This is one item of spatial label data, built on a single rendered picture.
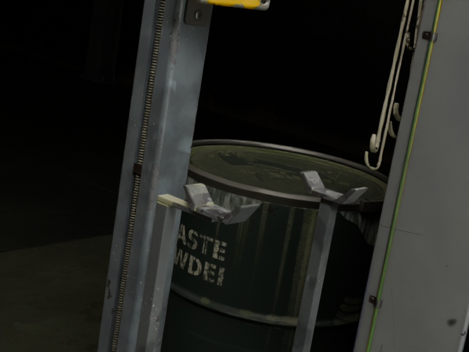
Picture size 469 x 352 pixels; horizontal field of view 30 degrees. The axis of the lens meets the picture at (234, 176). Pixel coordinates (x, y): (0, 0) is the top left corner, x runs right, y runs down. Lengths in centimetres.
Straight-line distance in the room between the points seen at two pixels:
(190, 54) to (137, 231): 22
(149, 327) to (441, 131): 61
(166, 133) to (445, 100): 50
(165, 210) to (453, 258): 59
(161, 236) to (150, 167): 13
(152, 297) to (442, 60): 63
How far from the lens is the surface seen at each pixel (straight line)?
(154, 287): 93
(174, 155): 103
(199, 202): 87
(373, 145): 142
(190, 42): 101
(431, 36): 136
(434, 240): 138
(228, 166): 218
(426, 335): 142
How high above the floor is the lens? 133
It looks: 13 degrees down
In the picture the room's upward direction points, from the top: 9 degrees clockwise
